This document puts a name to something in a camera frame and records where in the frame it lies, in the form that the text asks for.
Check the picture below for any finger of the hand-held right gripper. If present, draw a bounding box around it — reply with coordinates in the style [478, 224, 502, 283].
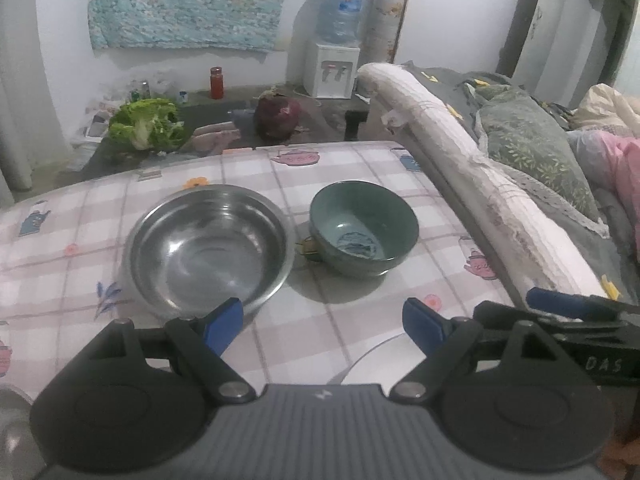
[526, 287, 635, 322]
[472, 300, 626, 342]

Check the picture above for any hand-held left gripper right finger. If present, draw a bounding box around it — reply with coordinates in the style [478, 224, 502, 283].
[390, 297, 583, 403]

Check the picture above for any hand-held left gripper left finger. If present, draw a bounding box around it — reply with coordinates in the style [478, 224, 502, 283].
[65, 297, 257, 405]

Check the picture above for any white printed ceramic plate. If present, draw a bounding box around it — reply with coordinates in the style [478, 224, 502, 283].
[327, 332, 426, 386]

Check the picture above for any stainless steel bowl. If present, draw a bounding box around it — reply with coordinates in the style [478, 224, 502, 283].
[122, 185, 296, 322]

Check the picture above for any green ceramic bowl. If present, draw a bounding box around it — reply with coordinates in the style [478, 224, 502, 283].
[308, 181, 420, 278]

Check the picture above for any large steel basin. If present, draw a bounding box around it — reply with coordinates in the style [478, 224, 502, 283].
[0, 385, 38, 480]

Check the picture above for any person's right forearm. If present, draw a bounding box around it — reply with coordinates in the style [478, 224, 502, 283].
[607, 387, 640, 480]

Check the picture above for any grey blanket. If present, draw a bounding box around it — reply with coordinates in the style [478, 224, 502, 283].
[400, 60, 640, 306]

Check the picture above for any pink blanket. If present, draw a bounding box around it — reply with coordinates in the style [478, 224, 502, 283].
[567, 130, 640, 251]

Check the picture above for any green leaf print pillow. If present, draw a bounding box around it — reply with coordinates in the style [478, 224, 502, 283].
[475, 95, 611, 236]

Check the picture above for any rolled white mat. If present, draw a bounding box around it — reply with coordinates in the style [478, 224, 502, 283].
[356, 62, 608, 321]

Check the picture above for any pale raw meat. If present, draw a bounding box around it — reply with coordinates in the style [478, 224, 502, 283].
[190, 127, 241, 156]

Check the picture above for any cream cloth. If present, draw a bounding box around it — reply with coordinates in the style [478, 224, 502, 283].
[572, 84, 640, 136]

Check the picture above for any red cabbage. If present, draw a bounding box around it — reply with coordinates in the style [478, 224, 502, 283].
[253, 89, 303, 140]

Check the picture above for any green leafy vegetable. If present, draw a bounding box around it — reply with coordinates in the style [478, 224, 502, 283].
[107, 99, 191, 153]

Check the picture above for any white water dispenser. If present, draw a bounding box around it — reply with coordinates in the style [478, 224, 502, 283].
[302, 40, 361, 100]

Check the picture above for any white door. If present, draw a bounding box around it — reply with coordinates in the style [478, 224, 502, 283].
[500, 0, 640, 96]

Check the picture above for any rolled floral mat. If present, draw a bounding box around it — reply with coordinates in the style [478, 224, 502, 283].
[361, 0, 411, 66]

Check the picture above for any teal floral hanging cloth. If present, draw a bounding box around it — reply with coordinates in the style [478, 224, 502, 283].
[87, 0, 308, 53]

